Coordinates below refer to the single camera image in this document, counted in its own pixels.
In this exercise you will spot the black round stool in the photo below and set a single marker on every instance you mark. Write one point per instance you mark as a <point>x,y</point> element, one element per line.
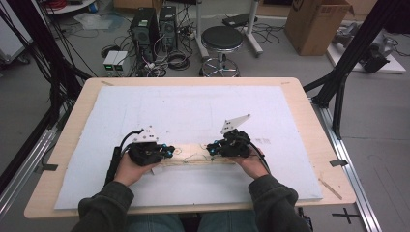
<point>222,38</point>

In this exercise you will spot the black tape cross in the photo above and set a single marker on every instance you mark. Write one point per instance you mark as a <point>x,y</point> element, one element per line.
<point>346,215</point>

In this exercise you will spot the person's legs in jeans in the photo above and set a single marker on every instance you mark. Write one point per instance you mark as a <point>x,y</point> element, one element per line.
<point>154,224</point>

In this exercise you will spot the black metal frame stand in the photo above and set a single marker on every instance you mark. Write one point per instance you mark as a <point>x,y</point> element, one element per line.
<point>354,48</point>

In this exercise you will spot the white panel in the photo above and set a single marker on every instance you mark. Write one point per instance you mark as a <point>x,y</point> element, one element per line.
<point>11,38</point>

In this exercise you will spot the white board with machine parts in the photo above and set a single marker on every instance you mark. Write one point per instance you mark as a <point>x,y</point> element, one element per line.
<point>390,66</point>

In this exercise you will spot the thin wooden stick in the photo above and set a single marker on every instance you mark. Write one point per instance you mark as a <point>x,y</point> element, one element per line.
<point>330,189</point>

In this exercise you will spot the white power supply box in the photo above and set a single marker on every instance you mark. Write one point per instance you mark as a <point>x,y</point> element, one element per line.
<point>109,59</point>
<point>121,59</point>

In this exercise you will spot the person's right hand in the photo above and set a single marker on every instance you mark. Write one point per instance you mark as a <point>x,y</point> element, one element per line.
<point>254,166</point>

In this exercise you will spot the flat black device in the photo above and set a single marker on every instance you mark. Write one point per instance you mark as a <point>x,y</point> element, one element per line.
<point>238,20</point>

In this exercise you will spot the brown cardboard box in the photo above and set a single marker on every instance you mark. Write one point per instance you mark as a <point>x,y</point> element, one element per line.
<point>316,29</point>

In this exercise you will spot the large black computer tower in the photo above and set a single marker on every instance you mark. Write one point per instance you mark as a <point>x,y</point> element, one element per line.
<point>143,32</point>

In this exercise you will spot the cream cloth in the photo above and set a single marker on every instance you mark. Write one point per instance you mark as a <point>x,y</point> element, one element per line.
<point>193,154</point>

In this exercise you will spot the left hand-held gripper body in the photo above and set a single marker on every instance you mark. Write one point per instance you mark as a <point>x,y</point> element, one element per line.
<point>146,154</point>

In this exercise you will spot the white foam mat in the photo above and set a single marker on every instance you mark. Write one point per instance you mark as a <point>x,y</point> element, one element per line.
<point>193,109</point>

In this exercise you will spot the person's left hand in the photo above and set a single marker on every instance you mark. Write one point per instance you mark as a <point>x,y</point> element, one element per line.
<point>129,172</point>

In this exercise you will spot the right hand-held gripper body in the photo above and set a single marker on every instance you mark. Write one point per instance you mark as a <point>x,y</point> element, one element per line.
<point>233,145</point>

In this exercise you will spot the aluminium rail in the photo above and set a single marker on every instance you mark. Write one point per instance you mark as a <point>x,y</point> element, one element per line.
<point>348,167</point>
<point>25,164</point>

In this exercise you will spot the white round table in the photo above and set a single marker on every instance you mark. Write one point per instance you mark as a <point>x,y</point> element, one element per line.
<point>74,8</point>

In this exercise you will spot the clear plastic sheet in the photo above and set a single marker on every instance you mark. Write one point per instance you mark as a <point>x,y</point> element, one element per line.
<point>93,21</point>

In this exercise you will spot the black tape piece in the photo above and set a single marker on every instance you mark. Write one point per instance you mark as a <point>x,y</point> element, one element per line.
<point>48,167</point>
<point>338,162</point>

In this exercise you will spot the slim black computer tower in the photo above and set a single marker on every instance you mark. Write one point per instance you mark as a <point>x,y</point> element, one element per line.
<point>168,27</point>

